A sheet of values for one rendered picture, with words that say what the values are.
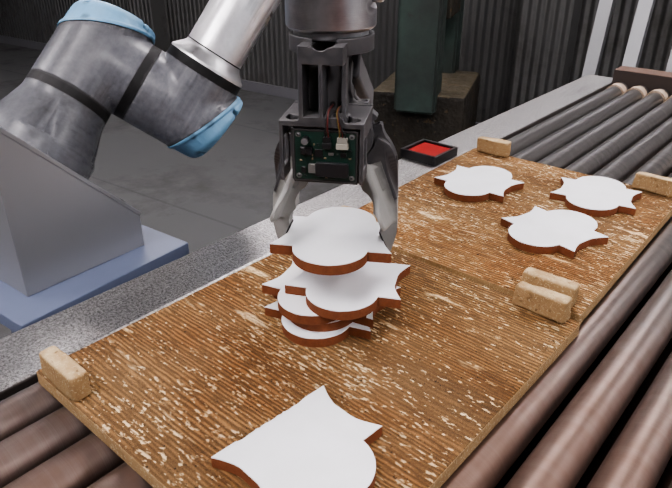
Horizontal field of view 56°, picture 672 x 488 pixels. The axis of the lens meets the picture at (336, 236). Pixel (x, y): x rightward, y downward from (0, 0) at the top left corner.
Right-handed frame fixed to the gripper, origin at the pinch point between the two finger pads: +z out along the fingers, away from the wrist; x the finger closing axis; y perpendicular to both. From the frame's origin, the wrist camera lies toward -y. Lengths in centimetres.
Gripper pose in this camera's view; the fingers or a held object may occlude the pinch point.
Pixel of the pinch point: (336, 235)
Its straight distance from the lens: 63.3
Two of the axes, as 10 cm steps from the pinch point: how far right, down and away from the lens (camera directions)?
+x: 9.9, 0.8, -1.5
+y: -1.7, 4.5, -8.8
